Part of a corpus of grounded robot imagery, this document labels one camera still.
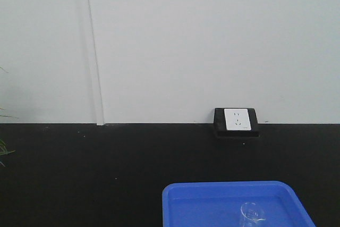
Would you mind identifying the white wall cable duct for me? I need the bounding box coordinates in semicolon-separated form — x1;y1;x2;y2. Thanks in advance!
87;0;105;126

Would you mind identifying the clear glass beaker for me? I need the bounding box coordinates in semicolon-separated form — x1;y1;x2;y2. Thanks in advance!
239;202;266;227

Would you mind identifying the green potted plant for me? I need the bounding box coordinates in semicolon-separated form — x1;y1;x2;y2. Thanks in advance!
1;66;16;167

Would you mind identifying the black socket housing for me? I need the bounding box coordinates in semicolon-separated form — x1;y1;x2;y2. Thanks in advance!
213;108;260;139

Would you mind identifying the blue plastic tray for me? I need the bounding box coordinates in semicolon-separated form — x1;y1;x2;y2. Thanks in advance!
162;181;314;226

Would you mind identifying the white wall socket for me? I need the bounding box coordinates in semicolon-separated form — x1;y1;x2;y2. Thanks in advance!
224;108;251;131

